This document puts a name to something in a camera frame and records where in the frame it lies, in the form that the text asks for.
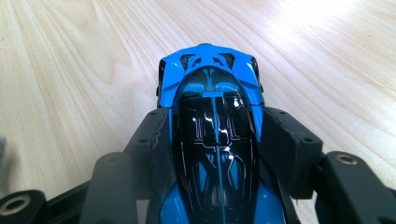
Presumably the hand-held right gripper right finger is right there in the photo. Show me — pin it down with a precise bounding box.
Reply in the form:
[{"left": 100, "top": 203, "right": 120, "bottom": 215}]
[{"left": 257, "top": 106, "right": 325, "bottom": 224}]

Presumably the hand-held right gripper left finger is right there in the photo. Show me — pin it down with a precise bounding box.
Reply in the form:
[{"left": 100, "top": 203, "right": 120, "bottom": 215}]
[{"left": 122, "top": 106, "right": 177, "bottom": 224}]

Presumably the blue toy car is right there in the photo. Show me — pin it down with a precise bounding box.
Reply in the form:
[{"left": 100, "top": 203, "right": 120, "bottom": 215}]
[{"left": 155, "top": 43, "right": 290, "bottom": 224}]

